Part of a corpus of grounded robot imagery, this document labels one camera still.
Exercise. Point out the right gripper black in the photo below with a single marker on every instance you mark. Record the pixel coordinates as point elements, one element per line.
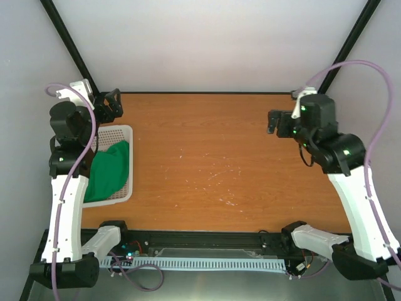
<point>273,115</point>

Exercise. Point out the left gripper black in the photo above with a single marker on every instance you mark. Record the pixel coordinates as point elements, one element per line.
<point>114,106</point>

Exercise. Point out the green t-shirt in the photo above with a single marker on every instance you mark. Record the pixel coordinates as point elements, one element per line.
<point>109,172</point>

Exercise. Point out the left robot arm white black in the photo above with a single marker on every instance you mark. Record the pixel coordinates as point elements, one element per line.
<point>65,262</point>

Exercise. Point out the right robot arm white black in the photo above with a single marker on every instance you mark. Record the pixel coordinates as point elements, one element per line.
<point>371,248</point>

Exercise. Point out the white plastic basket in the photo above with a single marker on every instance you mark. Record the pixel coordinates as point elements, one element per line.
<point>106,137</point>

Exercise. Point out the small electronics board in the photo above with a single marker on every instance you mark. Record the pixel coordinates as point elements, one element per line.
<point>132,250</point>

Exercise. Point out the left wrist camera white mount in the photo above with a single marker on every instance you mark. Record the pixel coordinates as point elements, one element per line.
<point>83,88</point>

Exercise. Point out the left black frame post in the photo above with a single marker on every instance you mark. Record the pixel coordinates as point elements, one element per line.
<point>62,30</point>

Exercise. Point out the black frame post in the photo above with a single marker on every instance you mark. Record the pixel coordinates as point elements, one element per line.
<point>62,30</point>
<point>351,40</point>

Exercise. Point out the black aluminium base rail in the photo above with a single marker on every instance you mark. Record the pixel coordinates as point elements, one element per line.
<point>261,242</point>

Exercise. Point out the right black frame post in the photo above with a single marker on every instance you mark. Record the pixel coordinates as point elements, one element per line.
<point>351,40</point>

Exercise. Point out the light blue cable duct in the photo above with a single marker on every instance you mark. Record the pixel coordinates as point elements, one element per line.
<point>210,264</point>

